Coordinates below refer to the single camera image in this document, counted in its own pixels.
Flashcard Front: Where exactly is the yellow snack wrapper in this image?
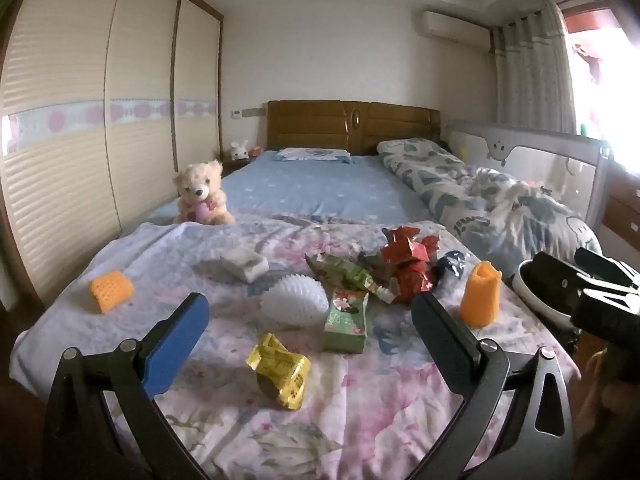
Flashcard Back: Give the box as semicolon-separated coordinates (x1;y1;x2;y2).
246;332;312;411

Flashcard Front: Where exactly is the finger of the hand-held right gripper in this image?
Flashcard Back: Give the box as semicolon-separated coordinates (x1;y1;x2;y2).
574;246;640;287
529;251;593;295

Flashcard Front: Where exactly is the white foam fruit net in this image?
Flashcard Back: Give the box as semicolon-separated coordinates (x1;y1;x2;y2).
260;274;330;332

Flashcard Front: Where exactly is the person's right hand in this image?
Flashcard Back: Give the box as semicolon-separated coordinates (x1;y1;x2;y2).
580;347;640;441

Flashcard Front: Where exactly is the dark blue wrapper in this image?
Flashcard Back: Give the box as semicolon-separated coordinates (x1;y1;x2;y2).
437;250;473;281

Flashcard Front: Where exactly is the green drink pouch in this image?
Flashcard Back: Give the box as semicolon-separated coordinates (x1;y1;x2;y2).
305;252;401;303

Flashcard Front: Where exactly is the blue and white printed quilt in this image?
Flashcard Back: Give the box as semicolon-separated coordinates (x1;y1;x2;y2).
376;137;603;278

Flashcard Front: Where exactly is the red wrapper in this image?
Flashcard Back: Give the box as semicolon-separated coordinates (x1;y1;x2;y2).
382;226;441;263
392;255;438;306

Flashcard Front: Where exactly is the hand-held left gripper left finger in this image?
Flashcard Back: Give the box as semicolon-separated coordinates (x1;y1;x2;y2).
42;291;211;480

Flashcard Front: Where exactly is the cream teddy bear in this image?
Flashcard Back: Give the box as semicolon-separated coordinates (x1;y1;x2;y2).
172;159;236;226

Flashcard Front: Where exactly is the green drink carton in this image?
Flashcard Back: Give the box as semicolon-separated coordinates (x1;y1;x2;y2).
322;290;370;355

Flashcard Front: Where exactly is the pink floral blanket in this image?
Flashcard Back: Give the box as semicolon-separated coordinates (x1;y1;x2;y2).
10;212;583;480

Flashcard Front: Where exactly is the white milk carton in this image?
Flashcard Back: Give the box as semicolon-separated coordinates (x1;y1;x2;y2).
219;251;269;282

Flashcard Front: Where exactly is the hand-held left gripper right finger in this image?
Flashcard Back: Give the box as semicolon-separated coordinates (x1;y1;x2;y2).
405;291;581;480

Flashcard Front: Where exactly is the white and black bin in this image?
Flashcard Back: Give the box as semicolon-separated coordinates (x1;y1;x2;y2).
515;259;583;331

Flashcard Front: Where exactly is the grey patterned curtain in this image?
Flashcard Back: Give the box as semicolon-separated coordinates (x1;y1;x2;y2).
492;0;581;136

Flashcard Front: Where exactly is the wooden cabinet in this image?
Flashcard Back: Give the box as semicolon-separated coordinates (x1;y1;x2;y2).
600;167;640;251

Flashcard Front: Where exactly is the wooden bed headboard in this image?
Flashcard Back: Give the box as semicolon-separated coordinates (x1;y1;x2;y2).
266;100;442;157

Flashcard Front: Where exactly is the cream sliding door wardrobe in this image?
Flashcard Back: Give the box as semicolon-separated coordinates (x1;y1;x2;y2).
0;0;226;311

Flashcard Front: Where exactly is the blue dotted bed sheet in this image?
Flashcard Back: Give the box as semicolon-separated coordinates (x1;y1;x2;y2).
145;150;431;226

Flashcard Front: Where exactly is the blue patterned pillow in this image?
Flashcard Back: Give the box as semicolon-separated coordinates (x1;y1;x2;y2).
272;147;353;165

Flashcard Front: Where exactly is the orange foam fruit net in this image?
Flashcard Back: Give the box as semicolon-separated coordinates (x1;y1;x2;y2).
459;260;502;328

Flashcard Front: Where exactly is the dark wooden nightstand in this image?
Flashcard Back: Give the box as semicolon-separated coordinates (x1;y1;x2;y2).
220;157;253;178

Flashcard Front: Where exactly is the grey bed guard rail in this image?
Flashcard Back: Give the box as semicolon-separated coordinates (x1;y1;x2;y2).
445;119;613;233

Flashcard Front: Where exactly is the orange textured block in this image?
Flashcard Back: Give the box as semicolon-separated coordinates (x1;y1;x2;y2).
90;270;135;314

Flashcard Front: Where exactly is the white air conditioner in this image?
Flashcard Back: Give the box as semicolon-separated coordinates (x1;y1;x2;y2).
421;9;493;53

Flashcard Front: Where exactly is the bright window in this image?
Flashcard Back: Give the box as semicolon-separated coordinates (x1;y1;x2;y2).
565;10;640;176

